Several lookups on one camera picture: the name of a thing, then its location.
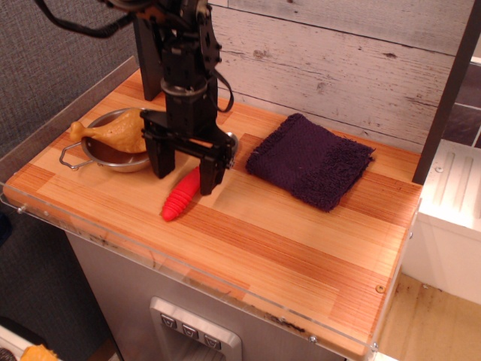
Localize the orange toy food item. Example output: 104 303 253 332
20 344 59 361

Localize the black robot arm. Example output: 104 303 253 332
106 1 234 196

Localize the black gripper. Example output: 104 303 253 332
141 84 235 196

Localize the red handled metal spoon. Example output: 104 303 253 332
162 131 239 223

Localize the plastic toy chicken drumstick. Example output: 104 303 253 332
70 108 147 153

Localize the silver dispenser button panel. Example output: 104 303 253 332
150 296 243 360

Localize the white toy sink unit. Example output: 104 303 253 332
402 140 480 303

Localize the clear acrylic table guard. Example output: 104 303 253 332
1 59 421 360

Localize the dark grey vertical post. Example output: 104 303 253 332
412 0 480 185

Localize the steel bowl with wire handles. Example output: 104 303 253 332
59 108 150 173

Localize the silver toy fridge cabinet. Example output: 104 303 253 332
68 235 343 360

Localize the dark purple folded cloth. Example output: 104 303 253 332
246 114 374 212

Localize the black cable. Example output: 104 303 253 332
34 0 133 39

